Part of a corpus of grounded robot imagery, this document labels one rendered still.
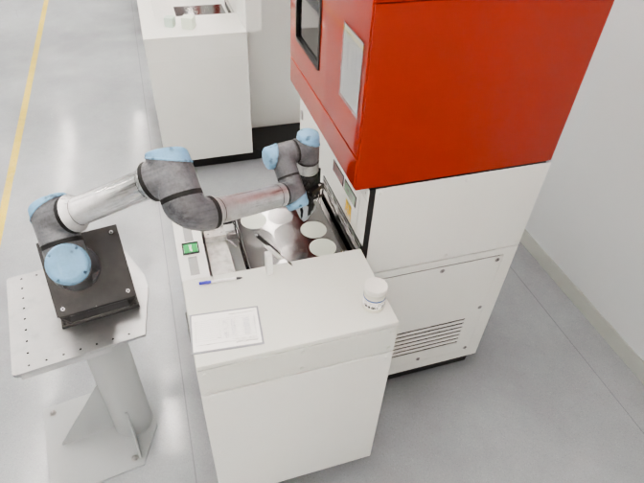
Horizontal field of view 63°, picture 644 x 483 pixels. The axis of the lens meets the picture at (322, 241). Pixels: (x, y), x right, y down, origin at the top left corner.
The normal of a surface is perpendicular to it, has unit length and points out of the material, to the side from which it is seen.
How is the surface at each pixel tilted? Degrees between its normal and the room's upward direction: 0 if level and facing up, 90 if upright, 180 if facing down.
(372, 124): 90
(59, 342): 0
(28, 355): 0
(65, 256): 52
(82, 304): 45
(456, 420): 0
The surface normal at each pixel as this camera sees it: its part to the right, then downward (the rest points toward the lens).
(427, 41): 0.29, 0.65
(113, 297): 0.33, -0.09
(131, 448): 0.04, -0.74
